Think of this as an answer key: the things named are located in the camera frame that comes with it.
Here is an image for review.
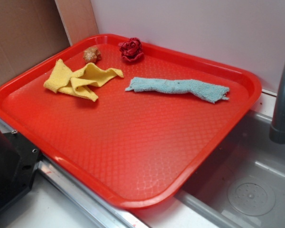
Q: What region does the brown spiral shell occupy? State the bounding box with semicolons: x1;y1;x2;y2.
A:
83;47;101;63

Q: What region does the red plastic tray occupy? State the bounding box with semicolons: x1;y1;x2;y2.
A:
0;34;262;209

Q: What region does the brown cardboard panel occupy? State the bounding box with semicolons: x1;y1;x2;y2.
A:
0;0;98;86

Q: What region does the light blue cloth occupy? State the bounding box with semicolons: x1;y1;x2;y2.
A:
125;77;230;104

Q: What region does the grey sink basin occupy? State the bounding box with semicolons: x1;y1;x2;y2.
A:
133;109;285;228

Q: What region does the crumpled red cloth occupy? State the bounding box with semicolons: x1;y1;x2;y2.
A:
118;38;144;62

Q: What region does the yellow cloth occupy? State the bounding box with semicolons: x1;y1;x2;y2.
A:
44;59;124;102

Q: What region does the round sink drain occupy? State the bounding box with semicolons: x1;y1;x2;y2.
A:
228;177;276;216

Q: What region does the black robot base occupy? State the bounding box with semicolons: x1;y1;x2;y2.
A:
0;131;40;213

